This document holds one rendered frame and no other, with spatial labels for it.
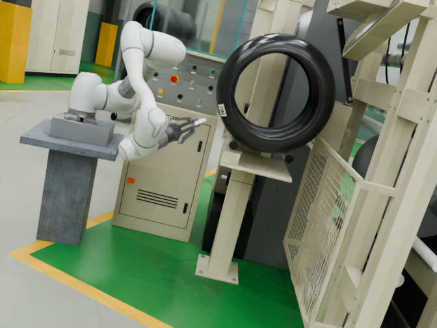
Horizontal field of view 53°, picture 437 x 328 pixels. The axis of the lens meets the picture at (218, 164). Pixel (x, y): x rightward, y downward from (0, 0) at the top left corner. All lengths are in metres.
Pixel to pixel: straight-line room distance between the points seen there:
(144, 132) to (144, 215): 1.44
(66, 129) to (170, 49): 0.79
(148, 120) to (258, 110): 0.97
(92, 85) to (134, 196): 0.85
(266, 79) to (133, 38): 0.79
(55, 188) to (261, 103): 1.28
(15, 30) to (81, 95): 5.16
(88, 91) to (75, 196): 0.61
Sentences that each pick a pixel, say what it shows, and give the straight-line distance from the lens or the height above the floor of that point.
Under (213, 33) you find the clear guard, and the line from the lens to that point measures 2.83.
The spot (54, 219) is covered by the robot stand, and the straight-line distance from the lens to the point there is 2.77.
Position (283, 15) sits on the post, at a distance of 2.47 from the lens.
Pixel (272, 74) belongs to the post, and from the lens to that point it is 2.47.
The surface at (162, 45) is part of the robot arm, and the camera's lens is 2.15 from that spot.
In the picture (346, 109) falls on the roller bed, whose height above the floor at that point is 1.18.
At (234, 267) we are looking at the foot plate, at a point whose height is 0.01.
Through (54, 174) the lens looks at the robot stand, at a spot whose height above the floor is 0.43.
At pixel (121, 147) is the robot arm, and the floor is 0.87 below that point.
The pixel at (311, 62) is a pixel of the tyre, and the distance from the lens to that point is 2.11.
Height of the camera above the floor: 1.34
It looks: 15 degrees down
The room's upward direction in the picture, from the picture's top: 14 degrees clockwise
